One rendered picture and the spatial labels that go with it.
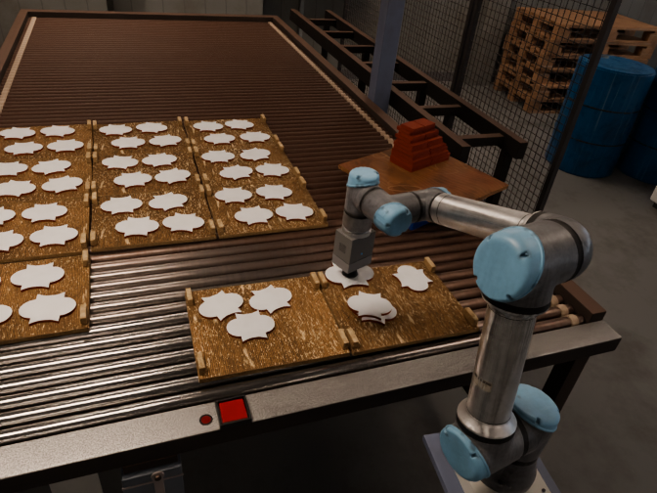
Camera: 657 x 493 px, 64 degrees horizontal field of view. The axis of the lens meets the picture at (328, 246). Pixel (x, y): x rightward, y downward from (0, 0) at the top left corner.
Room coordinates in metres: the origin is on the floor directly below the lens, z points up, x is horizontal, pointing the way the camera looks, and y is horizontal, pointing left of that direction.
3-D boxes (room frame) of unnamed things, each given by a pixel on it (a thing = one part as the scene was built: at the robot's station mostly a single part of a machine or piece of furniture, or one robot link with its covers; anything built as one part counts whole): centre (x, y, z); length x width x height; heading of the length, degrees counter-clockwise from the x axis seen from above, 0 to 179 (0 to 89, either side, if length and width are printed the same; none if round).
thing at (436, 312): (1.28, -0.22, 0.93); 0.41 x 0.35 x 0.02; 113
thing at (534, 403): (0.76, -0.46, 1.08); 0.13 x 0.12 x 0.14; 124
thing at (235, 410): (0.81, 0.18, 0.92); 0.06 x 0.06 x 0.01; 23
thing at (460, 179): (1.99, -0.36, 1.03); 0.50 x 0.50 x 0.02; 44
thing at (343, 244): (1.15, -0.06, 1.23); 0.10 x 0.09 x 0.16; 44
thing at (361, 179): (1.14, -0.07, 1.38); 0.09 x 0.08 x 0.11; 34
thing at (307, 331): (1.13, 0.16, 0.93); 0.41 x 0.35 x 0.02; 112
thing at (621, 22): (6.72, -2.67, 0.49); 1.43 x 0.95 x 0.99; 107
